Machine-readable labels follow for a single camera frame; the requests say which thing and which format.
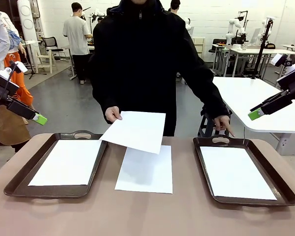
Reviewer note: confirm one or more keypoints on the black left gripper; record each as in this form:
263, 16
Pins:
0, 96

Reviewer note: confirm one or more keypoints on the white A4 paper sheet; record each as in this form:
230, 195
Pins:
238, 172
66, 162
137, 132
147, 177

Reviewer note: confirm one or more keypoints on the person's left forearm black sleeve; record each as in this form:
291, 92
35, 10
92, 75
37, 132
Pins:
216, 103

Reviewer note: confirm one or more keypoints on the person's right forearm black sleeve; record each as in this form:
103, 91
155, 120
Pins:
105, 96

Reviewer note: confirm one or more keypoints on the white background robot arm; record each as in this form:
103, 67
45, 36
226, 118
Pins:
232, 27
263, 24

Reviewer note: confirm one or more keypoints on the person's left hand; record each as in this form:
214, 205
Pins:
222, 123

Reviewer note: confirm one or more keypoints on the person's right hand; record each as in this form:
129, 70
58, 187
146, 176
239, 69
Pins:
113, 114

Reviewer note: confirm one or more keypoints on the large white table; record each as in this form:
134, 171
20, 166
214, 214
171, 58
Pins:
241, 98

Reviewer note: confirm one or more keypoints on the black floor tripod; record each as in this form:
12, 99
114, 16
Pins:
32, 72

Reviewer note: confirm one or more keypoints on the dark brown plastic tray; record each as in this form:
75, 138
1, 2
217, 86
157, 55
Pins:
206, 142
61, 136

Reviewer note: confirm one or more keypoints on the tall black tripod pole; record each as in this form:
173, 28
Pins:
261, 52

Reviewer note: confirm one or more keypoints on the mannequin in orange pants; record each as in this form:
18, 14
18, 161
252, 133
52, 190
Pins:
9, 57

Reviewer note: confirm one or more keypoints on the white wooden chair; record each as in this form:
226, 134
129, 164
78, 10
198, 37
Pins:
45, 57

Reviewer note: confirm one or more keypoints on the white background desk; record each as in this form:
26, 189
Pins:
248, 50

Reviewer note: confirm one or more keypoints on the patterned paper cup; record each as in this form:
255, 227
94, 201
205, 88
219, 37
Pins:
245, 46

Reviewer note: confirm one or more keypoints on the grey metal desk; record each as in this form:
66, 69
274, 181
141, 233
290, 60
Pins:
222, 61

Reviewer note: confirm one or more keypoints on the black step stool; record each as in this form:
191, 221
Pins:
207, 125

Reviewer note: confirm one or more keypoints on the white background monitor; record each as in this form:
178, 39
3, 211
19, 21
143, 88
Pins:
255, 35

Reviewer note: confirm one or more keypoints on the black mesh office chair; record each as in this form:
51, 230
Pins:
50, 41

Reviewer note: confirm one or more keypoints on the black background office chair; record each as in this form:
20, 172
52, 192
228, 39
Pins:
217, 42

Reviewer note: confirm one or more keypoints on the white standing air conditioner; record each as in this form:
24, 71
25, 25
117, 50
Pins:
27, 24

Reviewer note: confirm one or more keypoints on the person in white T-shirt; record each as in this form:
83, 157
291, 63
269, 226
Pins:
75, 37

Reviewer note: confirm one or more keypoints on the white drawer cabinet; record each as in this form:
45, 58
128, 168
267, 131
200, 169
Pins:
199, 46

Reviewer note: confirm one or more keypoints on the person in black jacket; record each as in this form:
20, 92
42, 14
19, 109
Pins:
142, 61

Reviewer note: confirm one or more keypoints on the dark-haired background person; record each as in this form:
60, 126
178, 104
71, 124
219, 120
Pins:
174, 5

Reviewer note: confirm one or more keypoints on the white right camera mount plate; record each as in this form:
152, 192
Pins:
292, 72

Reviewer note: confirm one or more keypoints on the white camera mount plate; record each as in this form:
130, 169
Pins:
292, 72
2, 78

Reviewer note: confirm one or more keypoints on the white left camera mount plate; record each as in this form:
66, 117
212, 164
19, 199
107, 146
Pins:
2, 78

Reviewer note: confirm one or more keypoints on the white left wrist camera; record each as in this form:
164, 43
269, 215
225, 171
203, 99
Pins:
21, 67

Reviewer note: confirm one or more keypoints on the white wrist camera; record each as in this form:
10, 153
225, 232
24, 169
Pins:
277, 59
21, 67

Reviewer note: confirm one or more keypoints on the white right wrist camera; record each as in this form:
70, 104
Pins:
277, 59

